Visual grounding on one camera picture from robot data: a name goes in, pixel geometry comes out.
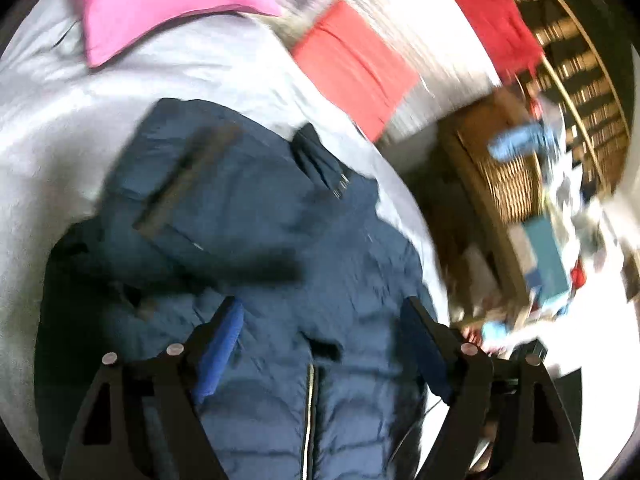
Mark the navy puffer jacket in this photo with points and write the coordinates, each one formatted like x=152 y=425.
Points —
x=250 y=210

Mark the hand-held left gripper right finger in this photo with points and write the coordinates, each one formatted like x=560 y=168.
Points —
x=425 y=355

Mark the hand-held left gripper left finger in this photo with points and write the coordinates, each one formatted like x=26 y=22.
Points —
x=220 y=350

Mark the light blue cloth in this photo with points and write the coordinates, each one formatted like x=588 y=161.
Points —
x=520 y=142

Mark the wicker basket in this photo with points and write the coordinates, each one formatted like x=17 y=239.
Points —
x=510 y=185

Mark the red pillow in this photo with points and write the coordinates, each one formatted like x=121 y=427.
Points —
x=355 y=65

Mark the red cloth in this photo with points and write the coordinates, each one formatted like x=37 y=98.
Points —
x=485 y=15

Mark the wooden shelf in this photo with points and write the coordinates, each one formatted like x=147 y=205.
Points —
x=480 y=200

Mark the wooden spindle railing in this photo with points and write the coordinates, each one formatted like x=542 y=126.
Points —
x=590 y=95

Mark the grey bed sheet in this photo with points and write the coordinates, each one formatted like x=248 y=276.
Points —
x=75 y=135

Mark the silver foil insulation panel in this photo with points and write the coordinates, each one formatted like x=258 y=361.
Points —
x=440 y=60

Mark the pink pillow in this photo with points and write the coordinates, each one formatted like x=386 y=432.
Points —
x=165 y=0

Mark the teal box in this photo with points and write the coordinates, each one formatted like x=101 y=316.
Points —
x=547 y=260

